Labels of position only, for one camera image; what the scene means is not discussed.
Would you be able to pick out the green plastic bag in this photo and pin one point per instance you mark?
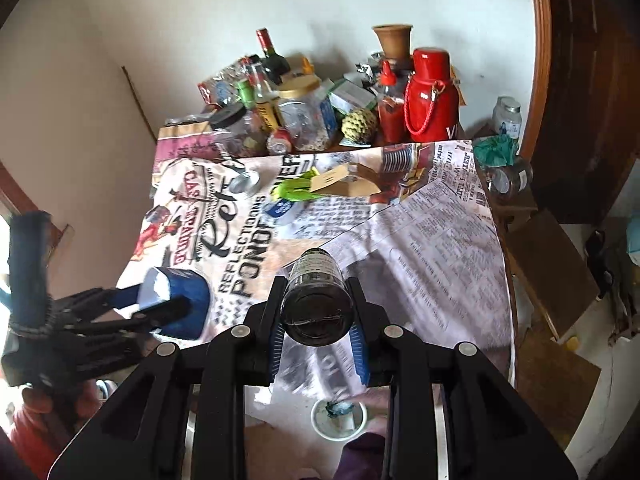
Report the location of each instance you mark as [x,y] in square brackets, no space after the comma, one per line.
[495,151]

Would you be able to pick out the yellow green knobbly fruit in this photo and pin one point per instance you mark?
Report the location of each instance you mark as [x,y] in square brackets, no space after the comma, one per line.
[359,126]

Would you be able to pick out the dark wooden door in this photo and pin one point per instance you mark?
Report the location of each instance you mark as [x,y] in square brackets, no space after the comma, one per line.
[582,132]

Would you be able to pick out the black lid glass jar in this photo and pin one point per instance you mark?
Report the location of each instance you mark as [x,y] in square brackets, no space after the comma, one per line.
[238,132]

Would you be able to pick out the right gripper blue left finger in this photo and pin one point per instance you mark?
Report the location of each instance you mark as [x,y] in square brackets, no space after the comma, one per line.
[247,354]

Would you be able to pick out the white plastic trash bowl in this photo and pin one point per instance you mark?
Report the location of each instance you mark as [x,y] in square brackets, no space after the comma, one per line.
[340,429]

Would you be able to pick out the glass jar yellow lid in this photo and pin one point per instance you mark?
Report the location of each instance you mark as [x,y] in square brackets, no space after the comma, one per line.
[307,114]

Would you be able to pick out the brown clay vase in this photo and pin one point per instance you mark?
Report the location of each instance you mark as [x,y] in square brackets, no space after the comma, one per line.
[394,40]

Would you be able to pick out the brown cardboard candle box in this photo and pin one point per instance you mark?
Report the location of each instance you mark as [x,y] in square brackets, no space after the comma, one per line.
[348,180]

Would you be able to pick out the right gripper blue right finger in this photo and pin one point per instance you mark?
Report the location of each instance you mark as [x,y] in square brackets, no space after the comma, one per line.
[491,432]

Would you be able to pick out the teal snack wrapper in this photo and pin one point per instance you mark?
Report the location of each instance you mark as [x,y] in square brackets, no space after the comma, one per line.
[338,408]

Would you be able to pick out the dark green glass bottle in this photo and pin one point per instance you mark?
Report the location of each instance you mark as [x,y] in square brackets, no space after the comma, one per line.
[316,308]

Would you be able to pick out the clear glass jar on stool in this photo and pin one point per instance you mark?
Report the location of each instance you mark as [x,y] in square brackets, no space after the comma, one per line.
[507,118]

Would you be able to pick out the printed newspaper tablecloth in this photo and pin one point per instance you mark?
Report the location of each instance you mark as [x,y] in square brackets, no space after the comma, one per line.
[425,248]

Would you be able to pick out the green foil snack wrapper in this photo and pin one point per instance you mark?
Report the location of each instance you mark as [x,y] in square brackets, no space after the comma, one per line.
[298,189]

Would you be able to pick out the red thermos jug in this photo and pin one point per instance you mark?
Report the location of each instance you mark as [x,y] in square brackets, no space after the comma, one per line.
[431,109]

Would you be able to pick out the red sauce squeeze bottle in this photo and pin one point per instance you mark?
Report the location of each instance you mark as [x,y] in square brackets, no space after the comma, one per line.
[391,105]

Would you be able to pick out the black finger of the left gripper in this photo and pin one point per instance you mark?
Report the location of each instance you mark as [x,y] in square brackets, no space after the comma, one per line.
[94,312]

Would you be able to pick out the wooden stool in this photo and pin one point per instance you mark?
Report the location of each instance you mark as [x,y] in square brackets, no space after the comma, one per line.
[557,288]

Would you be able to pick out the dark wine bottle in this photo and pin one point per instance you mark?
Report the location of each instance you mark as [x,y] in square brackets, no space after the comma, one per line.
[276,66]

